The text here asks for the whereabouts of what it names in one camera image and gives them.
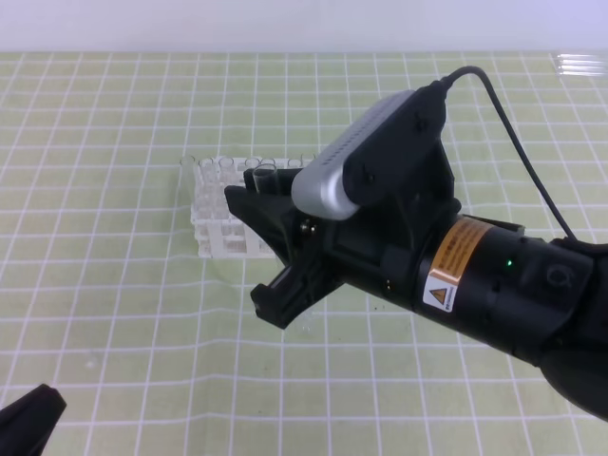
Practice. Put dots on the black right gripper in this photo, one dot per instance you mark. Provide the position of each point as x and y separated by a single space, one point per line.
384 251

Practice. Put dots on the white plastic test tube rack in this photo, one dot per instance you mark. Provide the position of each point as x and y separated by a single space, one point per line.
225 236

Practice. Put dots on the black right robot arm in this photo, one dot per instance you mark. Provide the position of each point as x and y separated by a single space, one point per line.
542 302

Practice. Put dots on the clear glass test tube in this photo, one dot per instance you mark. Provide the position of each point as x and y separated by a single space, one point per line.
266 181

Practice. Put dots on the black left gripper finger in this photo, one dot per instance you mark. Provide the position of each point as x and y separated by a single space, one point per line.
27 423

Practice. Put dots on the spare glass tubes at edge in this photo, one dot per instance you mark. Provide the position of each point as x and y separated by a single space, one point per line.
581 64

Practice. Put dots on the green checked tablecloth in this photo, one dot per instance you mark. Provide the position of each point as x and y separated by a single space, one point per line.
158 351

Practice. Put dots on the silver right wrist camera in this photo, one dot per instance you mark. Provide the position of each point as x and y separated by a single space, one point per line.
318 189

